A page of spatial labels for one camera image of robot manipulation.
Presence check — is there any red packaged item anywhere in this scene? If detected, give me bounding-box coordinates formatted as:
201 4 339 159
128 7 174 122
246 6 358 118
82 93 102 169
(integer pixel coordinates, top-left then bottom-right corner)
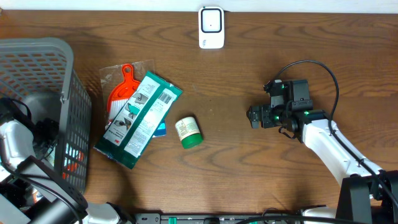
99 60 155 129

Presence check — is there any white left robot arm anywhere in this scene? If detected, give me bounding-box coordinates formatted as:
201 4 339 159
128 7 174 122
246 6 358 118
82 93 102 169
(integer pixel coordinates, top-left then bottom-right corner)
1 98 136 223

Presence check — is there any white barcode scanner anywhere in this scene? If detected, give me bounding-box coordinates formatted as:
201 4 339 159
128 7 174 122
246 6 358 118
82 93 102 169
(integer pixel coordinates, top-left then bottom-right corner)
198 6 225 49

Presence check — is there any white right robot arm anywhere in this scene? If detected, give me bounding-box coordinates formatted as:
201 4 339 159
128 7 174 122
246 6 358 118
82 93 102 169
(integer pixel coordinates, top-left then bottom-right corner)
246 105 382 184

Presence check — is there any green packaged item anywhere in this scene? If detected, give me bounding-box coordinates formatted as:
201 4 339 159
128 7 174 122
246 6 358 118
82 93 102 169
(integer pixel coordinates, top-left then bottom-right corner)
94 72 183 169

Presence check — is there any white jar green lid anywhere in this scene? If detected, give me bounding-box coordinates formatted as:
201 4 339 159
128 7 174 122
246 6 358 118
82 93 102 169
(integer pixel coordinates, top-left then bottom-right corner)
175 116 203 149

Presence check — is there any grey plastic basket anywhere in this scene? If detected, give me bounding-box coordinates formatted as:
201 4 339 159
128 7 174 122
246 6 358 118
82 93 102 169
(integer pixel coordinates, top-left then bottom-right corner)
1 37 91 192

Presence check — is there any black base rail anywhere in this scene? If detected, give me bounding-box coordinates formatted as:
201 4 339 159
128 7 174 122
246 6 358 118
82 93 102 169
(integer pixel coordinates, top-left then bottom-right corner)
133 205 336 224

